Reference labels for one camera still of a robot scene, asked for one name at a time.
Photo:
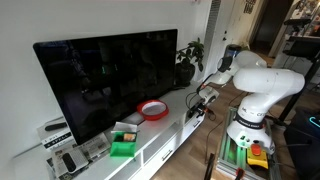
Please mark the black remote control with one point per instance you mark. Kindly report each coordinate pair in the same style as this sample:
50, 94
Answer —
190, 115

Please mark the metal robot base platform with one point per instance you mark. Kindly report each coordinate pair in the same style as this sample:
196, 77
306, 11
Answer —
230, 156

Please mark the yellow emergency stop box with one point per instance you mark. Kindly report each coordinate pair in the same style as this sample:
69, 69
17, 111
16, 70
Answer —
257, 156

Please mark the white labelled box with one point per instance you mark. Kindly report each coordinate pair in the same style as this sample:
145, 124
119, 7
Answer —
55, 138

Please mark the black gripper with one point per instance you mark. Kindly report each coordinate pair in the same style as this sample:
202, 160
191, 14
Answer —
201, 107

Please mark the newspaper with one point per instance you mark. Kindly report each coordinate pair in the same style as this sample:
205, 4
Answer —
96, 145

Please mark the white tv stand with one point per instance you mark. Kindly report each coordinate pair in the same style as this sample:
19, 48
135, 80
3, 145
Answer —
160, 133

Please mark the red bowl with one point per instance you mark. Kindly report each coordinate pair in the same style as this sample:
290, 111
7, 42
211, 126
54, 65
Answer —
152, 110

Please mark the small black remote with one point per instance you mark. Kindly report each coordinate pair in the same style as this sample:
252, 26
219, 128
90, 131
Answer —
69, 162

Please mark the black desk frame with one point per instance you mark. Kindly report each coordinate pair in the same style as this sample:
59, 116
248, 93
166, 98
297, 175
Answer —
303, 50

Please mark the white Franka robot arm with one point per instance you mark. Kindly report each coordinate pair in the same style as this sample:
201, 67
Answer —
266, 83

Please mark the black case with cyan light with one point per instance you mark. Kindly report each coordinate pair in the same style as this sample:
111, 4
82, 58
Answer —
305, 146

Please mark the potted green plant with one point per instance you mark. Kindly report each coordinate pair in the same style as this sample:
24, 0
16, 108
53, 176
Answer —
186, 66

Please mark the white booklet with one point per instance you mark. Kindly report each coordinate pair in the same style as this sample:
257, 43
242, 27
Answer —
78, 158

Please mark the green box with white lid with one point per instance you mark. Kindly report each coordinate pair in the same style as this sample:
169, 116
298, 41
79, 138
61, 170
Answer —
122, 146

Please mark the black flat screen television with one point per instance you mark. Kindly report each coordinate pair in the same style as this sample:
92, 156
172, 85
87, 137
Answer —
110, 80

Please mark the long black remote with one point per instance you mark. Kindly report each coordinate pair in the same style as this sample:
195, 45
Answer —
55, 126

